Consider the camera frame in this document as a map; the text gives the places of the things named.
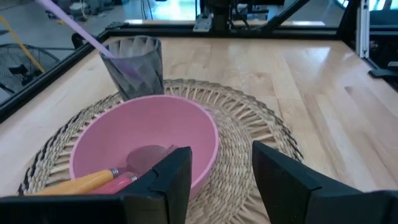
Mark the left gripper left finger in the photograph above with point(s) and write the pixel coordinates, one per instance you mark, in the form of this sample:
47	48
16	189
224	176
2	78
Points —
168	193

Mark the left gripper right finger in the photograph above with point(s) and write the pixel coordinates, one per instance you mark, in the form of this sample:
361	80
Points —
289	193

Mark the pink plastic bowl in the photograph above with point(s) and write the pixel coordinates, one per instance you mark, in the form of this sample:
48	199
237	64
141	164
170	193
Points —
149	124

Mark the long pink straw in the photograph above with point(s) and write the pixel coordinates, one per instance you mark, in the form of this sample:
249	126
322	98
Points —
77	28

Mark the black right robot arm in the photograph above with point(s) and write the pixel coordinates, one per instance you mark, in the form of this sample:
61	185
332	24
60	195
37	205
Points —
221	15

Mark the round woven straw placemat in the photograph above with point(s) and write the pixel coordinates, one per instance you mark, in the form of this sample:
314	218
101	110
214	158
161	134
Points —
248	124

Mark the grey faceted tumbler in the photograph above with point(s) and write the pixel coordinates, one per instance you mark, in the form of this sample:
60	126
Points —
146	68

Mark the silver mounting plate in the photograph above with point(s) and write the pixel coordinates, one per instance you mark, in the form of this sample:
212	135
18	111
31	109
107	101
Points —
202	23

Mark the black table frame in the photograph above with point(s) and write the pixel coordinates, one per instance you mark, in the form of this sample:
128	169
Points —
46	81

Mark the aluminium frame post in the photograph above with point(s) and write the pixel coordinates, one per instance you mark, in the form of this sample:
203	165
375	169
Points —
363	28

